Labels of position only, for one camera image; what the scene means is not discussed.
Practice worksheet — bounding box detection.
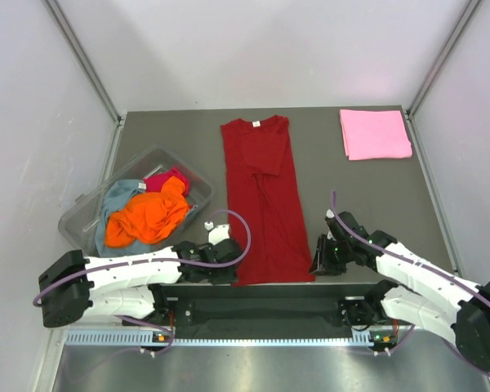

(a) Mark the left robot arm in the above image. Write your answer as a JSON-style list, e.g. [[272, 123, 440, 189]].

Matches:
[[33, 238, 251, 328]]

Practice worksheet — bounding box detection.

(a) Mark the purple cable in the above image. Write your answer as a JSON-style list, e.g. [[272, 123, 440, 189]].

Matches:
[[32, 209, 253, 356], [329, 189, 490, 376]]

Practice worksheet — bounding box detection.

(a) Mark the orange t shirt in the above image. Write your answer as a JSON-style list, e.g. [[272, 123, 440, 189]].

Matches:
[[105, 179, 189, 248]]

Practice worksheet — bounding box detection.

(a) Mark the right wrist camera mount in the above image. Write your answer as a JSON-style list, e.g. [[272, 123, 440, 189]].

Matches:
[[325, 209, 336, 241]]

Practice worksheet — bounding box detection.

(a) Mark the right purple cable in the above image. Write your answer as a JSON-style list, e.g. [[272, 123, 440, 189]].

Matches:
[[329, 189, 490, 376]]

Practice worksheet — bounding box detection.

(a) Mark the right aluminium frame post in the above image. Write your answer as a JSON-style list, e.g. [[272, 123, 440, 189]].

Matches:
[[405, 0, 484, 118]]

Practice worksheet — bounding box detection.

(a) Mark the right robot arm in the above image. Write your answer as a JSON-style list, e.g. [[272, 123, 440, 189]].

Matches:
[[310, 210, 490, 373]]

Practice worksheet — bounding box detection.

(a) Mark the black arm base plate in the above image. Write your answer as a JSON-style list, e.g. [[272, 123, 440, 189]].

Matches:
[[139, 281, 396, 328]]

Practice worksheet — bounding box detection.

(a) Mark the aluminium frame post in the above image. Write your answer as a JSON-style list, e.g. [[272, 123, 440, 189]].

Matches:
[[42, 0, 122, 123], [405, 0, 484, 118]]

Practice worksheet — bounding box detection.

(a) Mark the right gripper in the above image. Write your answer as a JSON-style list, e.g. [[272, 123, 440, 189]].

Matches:
[[309, 234, 353, 276]]

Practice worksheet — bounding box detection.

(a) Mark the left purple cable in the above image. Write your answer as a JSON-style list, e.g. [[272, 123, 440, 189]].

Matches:
[[32, 209, 253, 356]]

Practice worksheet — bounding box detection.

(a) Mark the magenta t shirt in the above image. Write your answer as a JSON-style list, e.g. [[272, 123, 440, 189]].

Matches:
[[144, 167, 190, 197]]

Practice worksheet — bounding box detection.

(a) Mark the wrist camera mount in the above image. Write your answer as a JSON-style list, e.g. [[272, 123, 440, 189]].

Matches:
[[204, 221, 230, 245], [325, 209, 336, 241]]

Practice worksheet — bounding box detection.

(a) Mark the folded pink t shirt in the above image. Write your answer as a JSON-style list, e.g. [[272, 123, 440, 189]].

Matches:
[[339, 109, 412, 161]]

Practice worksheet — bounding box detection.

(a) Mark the grey blue t shirt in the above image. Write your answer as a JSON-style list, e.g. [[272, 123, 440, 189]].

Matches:
[[95, 180, 151, 257]]

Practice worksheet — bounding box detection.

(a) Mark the slotted cable duct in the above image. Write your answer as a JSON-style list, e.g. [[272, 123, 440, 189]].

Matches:
[[65, 328, 393, 348]]

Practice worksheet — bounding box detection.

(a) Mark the red t shirt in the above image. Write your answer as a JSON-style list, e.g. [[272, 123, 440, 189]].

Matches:
[[220, 115, 314, 286]]

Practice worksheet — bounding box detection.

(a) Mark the clear plastic bin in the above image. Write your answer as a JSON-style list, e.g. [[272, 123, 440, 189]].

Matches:
[[58, 145, 214, 257]]

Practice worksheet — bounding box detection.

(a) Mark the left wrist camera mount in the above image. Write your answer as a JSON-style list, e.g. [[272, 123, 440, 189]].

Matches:
[[204, 221, 230, 245]]

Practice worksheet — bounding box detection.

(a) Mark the left aluminium frame post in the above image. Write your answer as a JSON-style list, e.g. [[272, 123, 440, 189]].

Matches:
[[42, 0, 122, 123]]

